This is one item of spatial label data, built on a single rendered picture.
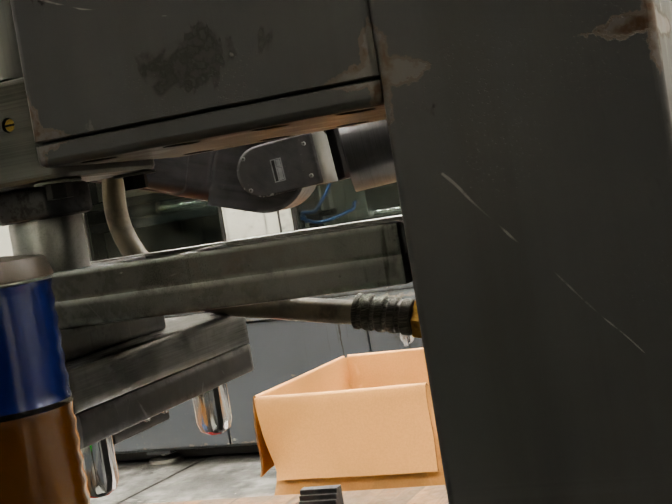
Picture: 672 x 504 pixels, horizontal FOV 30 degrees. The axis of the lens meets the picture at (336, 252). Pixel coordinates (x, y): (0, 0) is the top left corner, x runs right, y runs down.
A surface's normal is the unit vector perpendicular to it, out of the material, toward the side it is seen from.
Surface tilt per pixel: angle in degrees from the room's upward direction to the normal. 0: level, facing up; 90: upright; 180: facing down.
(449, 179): 90
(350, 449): 86
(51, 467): 76
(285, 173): 90
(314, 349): 90
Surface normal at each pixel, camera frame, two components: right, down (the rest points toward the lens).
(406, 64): -0.37, 0.11
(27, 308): 0.77, 0.15
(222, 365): 0.92, -0.13
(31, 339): 0.69, -0.33
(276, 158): -0.13, 0.07
